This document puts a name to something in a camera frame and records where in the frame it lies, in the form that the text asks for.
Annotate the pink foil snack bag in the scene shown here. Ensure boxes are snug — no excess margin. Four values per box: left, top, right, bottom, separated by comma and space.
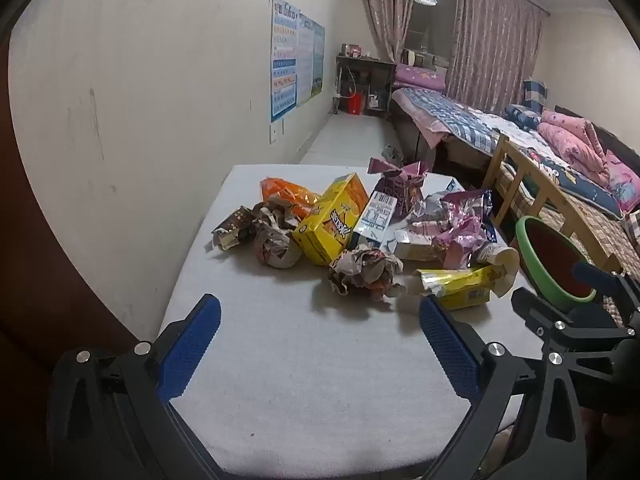
431, 189, 496, 271

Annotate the folded purple pink quilt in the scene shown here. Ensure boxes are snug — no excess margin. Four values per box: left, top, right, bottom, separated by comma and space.
395, 62, 446, 92

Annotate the dark window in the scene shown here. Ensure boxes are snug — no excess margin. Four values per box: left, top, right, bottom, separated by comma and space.
404, 0, 461, 56

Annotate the blue plaid bedspread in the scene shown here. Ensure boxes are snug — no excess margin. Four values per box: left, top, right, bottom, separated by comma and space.
392, 87, 501, 151

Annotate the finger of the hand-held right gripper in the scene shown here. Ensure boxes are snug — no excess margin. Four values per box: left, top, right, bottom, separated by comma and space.
571, 259, 640, 321
511, 287, 626, 356

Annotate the paper cup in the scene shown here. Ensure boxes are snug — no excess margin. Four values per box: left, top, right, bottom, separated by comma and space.
472, 241, 521, 300

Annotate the paper ball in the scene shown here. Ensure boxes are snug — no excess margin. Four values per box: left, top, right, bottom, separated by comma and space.
327, 246, 407, 302
250, 197, 303, 268

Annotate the red bin with green rim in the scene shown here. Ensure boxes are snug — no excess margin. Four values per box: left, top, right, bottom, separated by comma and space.
515, 215, 598, 313

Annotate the blue wall poster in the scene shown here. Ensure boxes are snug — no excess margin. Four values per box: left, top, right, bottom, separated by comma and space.
269, 0, 301, 123

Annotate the wide patterned curtain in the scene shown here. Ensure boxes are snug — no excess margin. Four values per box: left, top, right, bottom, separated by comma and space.
450, 0, 543, 116

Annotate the blue plaid pillow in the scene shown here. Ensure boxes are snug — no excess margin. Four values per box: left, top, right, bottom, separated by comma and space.
522, 79, 548, 111

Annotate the silver foil bag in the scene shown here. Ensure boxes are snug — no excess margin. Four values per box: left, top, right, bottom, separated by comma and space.
407, 178, 468, 223

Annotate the navy cartoon blanket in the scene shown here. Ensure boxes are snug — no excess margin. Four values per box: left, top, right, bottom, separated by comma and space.
500, 125, 623, 218

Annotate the pink floral quilt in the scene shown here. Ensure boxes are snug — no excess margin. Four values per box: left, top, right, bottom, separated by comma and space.
537, 109, 640, 213

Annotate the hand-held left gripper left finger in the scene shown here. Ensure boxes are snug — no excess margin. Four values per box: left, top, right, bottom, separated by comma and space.
47, 292, 236, 480

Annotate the brown wooden door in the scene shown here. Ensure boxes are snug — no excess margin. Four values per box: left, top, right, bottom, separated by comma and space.
0, 40, 166, 391

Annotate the navy patterned pillow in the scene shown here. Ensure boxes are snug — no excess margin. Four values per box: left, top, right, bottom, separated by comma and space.
505, 104, 543, 131

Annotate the yellow snack box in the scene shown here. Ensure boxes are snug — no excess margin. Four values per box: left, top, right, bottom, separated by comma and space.
292, 172, 370, 266

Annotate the white blue milk carton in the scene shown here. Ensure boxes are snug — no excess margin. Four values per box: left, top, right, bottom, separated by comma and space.
347, 192, 398, 251

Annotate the purple snack bag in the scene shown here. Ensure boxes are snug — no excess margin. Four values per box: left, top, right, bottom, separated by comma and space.
368, 156, 430, 218

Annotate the orange snack bag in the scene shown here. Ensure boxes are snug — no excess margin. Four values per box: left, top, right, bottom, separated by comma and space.
260, 177, 321, 218

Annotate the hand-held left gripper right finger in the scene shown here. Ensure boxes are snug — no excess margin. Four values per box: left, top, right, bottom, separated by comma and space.
419, 295, 587, 480

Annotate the pale wall poster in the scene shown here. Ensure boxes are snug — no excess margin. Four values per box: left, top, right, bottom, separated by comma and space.
297, 12, 326, 108

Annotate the crushed yellow carton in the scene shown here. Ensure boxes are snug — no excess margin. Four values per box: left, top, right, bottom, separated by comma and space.
415, 265, 506, 310

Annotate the dark brown small box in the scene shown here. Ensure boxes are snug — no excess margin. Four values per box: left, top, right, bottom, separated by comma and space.
211, 205, 258, 250

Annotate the narrow patterned curtain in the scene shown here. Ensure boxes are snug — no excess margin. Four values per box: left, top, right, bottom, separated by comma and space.
362, 0, 418, 61

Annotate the dark wooden desk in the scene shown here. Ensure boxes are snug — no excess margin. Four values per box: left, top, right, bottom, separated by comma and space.
335, 54, 398, 120

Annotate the brown checked quilt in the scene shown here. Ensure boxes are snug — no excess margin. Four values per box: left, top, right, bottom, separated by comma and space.
500, 165, 640, 311

